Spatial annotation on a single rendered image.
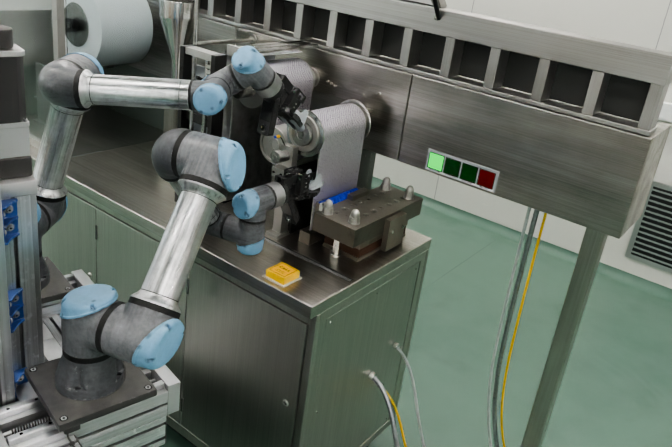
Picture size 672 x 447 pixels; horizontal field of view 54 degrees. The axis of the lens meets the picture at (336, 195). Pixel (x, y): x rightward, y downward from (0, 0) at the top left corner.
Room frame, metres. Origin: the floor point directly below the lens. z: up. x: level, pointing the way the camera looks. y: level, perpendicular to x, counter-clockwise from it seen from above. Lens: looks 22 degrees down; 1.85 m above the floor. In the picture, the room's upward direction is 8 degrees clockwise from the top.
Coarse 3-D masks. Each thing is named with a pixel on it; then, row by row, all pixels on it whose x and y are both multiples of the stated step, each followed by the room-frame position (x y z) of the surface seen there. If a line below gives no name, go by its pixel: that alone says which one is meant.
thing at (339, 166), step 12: (348, 144) 2.04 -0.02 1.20; (360, 144) 2.10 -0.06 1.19; (324, 156) 1.94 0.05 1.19; (336, 156) 1.99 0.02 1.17; (348, 156) 2.05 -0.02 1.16; (360, 156) 2.10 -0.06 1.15; (324, 168) 1.94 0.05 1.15; (336, 168) 2.00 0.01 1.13; (348, 168) 2.05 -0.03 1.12; (324, 180) 1.95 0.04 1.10; (336, 180) 2.00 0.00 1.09; (348, 180) 2.06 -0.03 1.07; (324, 192) 1.96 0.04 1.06; (336, 192) 2.01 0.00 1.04; (312, 204) 1.92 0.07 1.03
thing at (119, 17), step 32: (0, 0) 2.53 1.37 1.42; (32, 0) 2.40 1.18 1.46; (96, 0) 2.44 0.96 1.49; (128, 0) 2.55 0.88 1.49; (32, 32) 2.41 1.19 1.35; (96, 32) 2.44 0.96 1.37; (128, 32) 2.56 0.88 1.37; (160, 32) 2.68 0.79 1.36; (32, 64) 2.42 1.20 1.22; (128, 64) 2.56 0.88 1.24; (160, 64) 2.69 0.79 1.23; (32, 96) 2.42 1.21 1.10; (32, 128) 2.43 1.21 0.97; (96, 128) 2.44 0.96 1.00; (128, 128) 2.56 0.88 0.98; (160, 128) 2.69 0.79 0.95
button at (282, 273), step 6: (282, 264) 1.69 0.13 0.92; (270, 270) 1.65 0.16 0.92; (276, 270) 1.65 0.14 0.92; (282, 270) 1.66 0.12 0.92; (288, 270) 1.66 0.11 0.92; (294, 270) 1.67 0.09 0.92; (270, 276) 1.64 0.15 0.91; (276, 276) 1.63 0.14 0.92; (282, 276) 1.62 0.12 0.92; (288, 276) 1.63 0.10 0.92; (294, 276) 1.65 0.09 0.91; (282, 282) 1.62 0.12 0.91; (288, 282) 1.63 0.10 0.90
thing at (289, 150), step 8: (288, 144) 1.95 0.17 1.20; (288, 152) 1.93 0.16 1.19; (296, 152) 1.94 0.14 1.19; (288, 160) 1.93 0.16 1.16; (296, 160) 1.94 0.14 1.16; (272, 168) 1.92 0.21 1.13; (280, 168) 1.91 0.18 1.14; (280, 208) 1.92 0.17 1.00; (280, 216) 1.92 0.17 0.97; (280, 224) 1.92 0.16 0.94; (272, 232) 1.92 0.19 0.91; (280, 232) 1.92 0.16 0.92; (288, 232) 1.94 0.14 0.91
